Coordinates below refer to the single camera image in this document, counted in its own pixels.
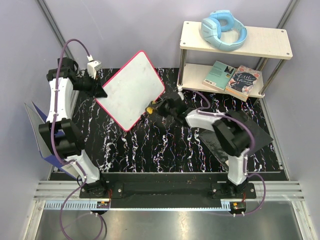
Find purple cable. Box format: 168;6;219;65
179;88;267;216
48;38;108;240

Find blue ring binder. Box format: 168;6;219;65
24;103;78;179

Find black notebook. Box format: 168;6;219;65
199;110;273;172

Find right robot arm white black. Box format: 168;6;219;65
146;93;255;199

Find little women book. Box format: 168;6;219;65
224;65;262;102

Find pink framed whiteboard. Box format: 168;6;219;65
96;50;165;132

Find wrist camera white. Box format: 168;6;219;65
177;86;185;101
87;55;102;79

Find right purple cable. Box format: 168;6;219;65
179;88;267;216

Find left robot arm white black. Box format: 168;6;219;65
38;56;108;198

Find teal paperback book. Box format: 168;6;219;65
202;61;237;92

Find yellow black whiteboard eraser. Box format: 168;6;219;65
145;100;158;115

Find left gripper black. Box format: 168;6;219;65
73;72;108;99

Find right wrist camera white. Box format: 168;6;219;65
177;86;185;101

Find white two-tier shelf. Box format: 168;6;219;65
177;21;293;98

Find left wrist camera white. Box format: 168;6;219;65
87;55;102;79

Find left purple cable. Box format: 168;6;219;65
48;38;108;240

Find blue headphones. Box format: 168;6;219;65
200;10;248;52

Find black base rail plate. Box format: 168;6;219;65
80;172;257;200

